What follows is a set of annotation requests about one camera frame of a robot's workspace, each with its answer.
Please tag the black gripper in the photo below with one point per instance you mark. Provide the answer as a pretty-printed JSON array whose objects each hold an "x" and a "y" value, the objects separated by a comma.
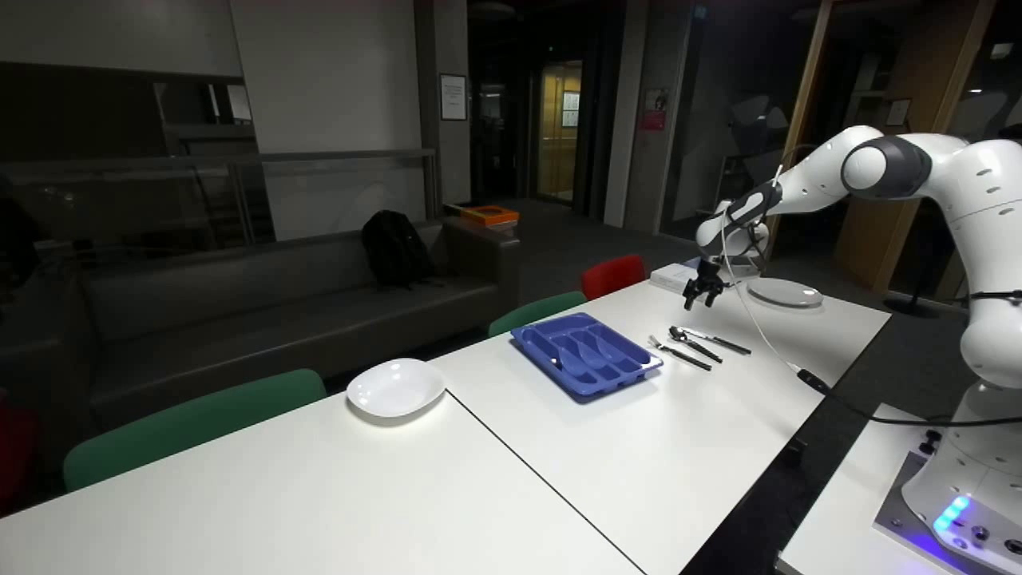
[{"x": 703, "y": 287}]

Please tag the blue plastic cutlery tray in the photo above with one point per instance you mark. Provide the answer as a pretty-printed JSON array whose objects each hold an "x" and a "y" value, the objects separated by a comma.
[{"x": 583, "y": 356}]

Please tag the black handled knife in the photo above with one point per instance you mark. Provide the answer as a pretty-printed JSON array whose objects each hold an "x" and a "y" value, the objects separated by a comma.
[{"x": 663, "y": 347}]

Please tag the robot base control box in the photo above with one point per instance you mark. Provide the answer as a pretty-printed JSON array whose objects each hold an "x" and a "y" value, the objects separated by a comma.
[{"x": 962, "y": 520}]

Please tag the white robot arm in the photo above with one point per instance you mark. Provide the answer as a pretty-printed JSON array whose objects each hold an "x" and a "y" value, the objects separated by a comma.
[{"x": 972, "y": 185}]

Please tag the grey round plate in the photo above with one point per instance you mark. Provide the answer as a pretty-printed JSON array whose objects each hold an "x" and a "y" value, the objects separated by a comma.
[{"x": 783, "y": 293}]

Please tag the red chair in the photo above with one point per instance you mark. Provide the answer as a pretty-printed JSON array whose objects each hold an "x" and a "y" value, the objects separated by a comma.
[{"x": 611, "y": 276}]

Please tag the black backpack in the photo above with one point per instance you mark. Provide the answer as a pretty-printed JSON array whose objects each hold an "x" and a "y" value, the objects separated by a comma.
[{"x": 393, "y": 251}]

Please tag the white oval plate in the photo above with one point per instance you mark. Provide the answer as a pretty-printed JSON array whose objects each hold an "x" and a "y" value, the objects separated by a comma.
[{"x": 393, "y": 390}]

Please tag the grey sofa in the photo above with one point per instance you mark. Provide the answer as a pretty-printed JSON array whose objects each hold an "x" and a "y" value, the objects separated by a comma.
[{"x": 104, "y": 347}]

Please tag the wall notice sign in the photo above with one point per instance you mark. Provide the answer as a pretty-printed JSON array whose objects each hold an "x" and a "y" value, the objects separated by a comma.
[{"x": 456, "y": 101}]

